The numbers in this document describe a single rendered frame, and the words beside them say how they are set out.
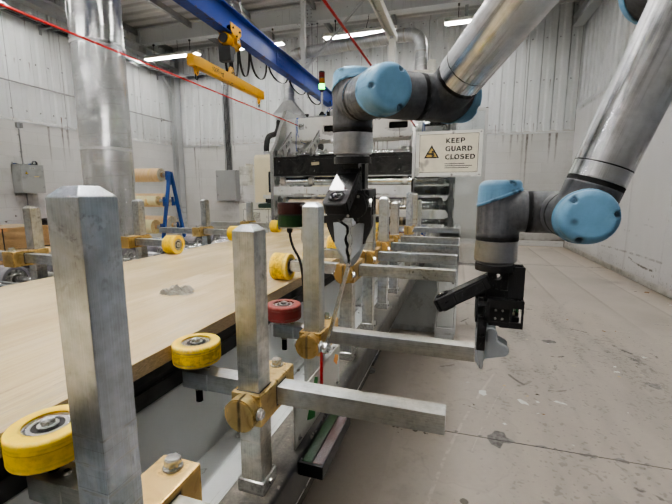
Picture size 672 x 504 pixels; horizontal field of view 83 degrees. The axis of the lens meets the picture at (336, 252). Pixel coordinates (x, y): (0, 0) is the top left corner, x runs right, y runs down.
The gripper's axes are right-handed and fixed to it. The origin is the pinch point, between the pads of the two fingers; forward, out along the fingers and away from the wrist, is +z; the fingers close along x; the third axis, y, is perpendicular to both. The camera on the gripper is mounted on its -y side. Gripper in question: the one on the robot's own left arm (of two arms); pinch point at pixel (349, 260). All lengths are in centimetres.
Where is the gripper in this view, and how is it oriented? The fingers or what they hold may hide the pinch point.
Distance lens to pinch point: 75.6
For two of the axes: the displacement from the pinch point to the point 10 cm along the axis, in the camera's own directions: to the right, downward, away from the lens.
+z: 0.1, 9.8, 2.2
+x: -9.4, -0.7, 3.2
